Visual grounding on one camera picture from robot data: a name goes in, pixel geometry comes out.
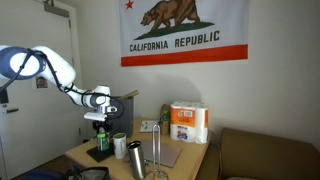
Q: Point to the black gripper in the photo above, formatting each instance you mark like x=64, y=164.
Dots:
x=101, y=124

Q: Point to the green bottle lid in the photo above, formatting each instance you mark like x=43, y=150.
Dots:
x=102, y=134

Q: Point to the clear bottle with green label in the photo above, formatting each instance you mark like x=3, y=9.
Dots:
x=102, y=143

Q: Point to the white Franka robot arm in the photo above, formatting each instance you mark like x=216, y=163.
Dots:
x=56, y=66

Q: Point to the grey plastic bin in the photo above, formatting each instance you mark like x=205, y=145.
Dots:
x=125, y=116

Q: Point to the white mug with green logo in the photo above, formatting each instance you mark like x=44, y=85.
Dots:
x=120, y=146

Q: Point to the black mat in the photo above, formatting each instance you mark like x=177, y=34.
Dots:
x=98, y=156

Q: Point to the black and blue backpack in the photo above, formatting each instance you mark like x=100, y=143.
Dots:
x=90, y=174

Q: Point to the stainless steel tumbler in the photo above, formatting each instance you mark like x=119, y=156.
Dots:
x=136, y=161

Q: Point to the metal paper towel holder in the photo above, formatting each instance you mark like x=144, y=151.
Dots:
x=156, y=150

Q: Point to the silver laptop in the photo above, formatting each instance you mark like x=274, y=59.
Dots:
x=166, y=153

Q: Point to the white door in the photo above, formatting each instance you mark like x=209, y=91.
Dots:
x=33, y=133

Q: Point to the small door sticker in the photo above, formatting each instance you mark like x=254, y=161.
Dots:
x=41, y=82

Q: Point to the orange white paper towel pack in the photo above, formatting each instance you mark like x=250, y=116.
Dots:
x=188, y=121

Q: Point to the California Republic flag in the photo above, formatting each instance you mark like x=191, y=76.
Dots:
x=183, y=33

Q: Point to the grey door closer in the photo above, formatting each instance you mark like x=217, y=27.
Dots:
x=56, y=9

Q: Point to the brown couch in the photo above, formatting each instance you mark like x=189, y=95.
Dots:
x=266, y=156

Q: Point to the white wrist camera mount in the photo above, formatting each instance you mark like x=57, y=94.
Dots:
x=95, y=116

